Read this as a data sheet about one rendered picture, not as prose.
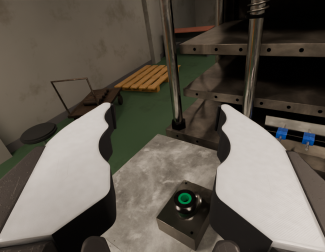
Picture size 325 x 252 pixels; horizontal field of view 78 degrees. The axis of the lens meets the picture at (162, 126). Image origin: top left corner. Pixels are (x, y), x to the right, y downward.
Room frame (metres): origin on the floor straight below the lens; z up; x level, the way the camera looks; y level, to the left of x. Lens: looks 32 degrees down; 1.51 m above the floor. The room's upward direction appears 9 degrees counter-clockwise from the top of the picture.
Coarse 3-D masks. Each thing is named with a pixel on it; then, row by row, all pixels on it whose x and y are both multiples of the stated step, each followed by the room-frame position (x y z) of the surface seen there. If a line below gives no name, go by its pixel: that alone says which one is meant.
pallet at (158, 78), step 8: (136, 72) 4.66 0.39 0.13; (144, 72) 4.56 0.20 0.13; (152, 72) 4.46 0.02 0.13; (160, 72) 4.37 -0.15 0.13; (128, 80) 4.20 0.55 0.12; (136, 80) 4.11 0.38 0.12; (144, 80) 4.02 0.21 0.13; (152, 80) 3.94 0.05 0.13; (160, 80) 3.87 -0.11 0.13; (128, 88) 3.94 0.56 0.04; (136, 88) 3.84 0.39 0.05; (144, 88) 3.61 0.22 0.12; (152, 88) 3.52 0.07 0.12
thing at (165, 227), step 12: (204, 192) 0.50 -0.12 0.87; (168, 204) 0.47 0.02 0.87; (204, 204) 0.45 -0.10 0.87; (168, 216) 0.43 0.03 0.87; (180, 216) 0.43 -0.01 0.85; (192, 216) 0.41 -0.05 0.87; (204, 216) 0.40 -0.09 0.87; (168, 228) 0.40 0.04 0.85; (180, 228) 0.38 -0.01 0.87; (192, 228) 0.37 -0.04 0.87; (204, 228) 0.39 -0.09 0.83; (180, 240) 0.37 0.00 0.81; (192, 240) 0.34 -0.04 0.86
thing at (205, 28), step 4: (176, 28) 6.51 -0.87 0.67; (180, 28) 6.37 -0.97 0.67; (184, 28) 6.25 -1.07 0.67; (188, 28) 6.12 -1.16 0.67; (192, 28) 6.01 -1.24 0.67; (196, 28) 5.89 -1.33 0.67; (200, 28) 5.78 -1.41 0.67; (204, 28) 5.68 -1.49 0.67; (208, 28) 5.57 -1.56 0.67; (176, 32) 5.88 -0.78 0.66; (180, 32) 5.82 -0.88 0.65; (184, 32) 6.36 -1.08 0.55; (188, 32) 6.30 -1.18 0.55; (192, 32) 6.23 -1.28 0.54; (196, 32) 6.17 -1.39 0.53; (200, 32) 6.10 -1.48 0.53; (176, 36) 6.51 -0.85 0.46; (180, 36) 6.44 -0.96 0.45; (184, 36) 6.37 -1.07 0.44; (188, 36) 6.30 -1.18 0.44; (192, 36) 6.24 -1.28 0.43; (176, 40) 6.51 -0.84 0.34; (180, 40) 6.44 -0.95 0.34; (184, 40) 6.37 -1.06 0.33
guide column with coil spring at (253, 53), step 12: (252, 0) 0.86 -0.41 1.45; (252, 12) 0.85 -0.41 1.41; (264, 12) 0.84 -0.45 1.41; (252, 24) 0.85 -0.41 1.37; (252, 36) 0.85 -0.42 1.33; (252, 48) 0.84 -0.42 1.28; (252, 60) 0.84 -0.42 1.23; (252, 72) 0.84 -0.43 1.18; (252, 84) 0.84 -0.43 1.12; (252, 96) 0.84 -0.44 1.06; (252, 108) 0.84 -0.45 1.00
